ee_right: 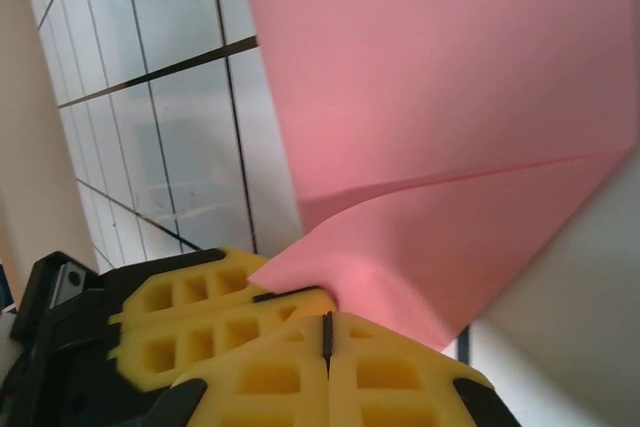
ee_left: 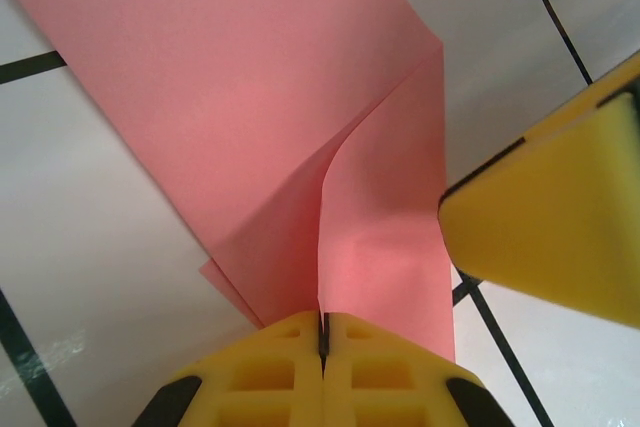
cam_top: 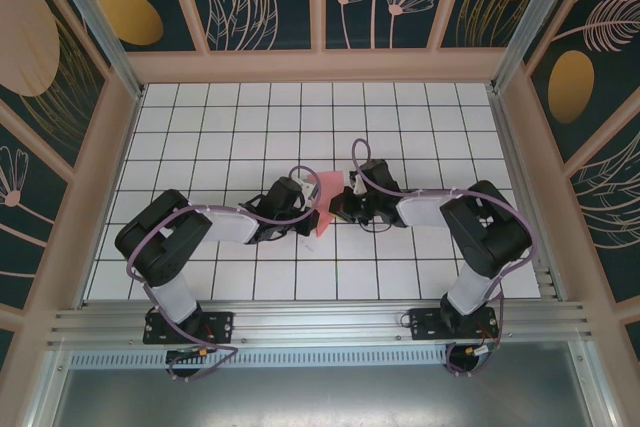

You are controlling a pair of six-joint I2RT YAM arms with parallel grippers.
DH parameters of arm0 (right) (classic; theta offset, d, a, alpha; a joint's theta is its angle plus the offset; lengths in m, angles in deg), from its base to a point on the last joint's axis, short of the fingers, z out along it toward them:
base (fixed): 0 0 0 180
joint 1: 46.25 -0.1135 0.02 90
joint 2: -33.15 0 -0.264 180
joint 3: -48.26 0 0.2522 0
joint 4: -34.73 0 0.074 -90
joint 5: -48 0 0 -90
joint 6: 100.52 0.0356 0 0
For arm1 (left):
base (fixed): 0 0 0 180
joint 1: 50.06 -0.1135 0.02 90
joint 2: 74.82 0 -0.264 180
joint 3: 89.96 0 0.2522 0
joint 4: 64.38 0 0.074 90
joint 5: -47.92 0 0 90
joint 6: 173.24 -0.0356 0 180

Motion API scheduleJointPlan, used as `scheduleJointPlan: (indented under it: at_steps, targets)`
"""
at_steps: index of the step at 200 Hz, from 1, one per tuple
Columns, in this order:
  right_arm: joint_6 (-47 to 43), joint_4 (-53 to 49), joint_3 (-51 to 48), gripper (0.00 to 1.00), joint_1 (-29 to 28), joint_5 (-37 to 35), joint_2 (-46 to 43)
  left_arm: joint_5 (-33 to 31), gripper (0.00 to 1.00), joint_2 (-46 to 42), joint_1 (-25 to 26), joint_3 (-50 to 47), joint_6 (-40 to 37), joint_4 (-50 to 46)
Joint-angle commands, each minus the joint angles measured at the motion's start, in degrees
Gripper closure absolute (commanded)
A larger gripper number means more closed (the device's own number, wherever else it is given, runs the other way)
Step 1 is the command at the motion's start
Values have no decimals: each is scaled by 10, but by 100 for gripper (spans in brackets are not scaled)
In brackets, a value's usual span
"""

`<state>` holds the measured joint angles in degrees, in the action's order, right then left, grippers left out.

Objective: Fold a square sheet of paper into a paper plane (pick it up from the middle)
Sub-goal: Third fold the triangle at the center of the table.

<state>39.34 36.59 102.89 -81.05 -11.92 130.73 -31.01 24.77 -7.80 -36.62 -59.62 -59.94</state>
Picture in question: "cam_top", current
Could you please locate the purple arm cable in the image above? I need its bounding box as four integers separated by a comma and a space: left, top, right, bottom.
127, 164, 321, 383
351, 138, 539, 378

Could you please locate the slotted grey cable duct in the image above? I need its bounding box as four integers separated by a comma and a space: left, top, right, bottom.
69, 349, 451, 369

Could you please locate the grey metal sheet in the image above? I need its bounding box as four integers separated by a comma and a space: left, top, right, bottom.
29, 341, 616, 427

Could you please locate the aluminium mounting rail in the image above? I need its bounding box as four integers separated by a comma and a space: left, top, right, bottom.
47, 299, 596, 348

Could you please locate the white left camera bracket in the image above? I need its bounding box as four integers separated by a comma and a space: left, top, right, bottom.
293, 173, 320, 201

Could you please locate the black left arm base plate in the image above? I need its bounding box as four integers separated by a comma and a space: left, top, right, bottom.
143, 310, 236, 346

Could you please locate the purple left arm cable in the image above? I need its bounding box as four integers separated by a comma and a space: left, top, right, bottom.
127, 164, 321, 383

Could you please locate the thin black cable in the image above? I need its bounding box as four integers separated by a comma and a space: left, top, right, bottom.
358, 218, 397, 235

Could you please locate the aluminium side rail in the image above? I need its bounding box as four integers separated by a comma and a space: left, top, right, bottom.
487, 89, 560, 302

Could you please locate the aluminium frame post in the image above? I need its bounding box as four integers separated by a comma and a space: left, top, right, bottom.
42, 0, 147, 100
489, 0, 586, 94

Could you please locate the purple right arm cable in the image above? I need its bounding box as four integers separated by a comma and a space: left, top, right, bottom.
351, 138, 539, 378

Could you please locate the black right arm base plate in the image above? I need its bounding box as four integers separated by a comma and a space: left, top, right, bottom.
408, 306, 503, 342

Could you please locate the pink paper sheet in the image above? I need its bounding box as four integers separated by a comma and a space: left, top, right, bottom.
313, 170, 346, 239

